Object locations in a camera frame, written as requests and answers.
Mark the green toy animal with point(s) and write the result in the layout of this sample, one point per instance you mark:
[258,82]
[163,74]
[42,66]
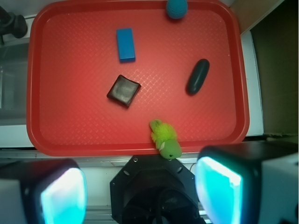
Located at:
[164,137]

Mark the dark oval stone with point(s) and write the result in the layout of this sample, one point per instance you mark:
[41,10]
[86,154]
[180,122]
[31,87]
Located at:
[198,76]

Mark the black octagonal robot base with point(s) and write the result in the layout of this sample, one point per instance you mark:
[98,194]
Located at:
[153,190]

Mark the black knob fixture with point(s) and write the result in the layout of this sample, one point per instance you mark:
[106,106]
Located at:
[13,24]

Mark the blue rectangular block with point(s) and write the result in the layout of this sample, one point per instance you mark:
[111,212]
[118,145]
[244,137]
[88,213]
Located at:
[125,44]

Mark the teal knitted ball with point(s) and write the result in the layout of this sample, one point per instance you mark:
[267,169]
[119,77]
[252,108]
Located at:
[176,9]

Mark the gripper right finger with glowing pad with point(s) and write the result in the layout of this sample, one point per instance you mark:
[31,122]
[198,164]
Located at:
[254,182]

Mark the red plastic tray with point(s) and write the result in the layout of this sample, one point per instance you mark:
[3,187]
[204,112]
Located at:
[73,62]

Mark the black square pad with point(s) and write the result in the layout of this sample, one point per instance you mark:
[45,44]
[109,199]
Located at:
[123,91]

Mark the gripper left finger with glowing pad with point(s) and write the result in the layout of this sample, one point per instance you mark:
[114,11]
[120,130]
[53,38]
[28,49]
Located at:
[42,192]

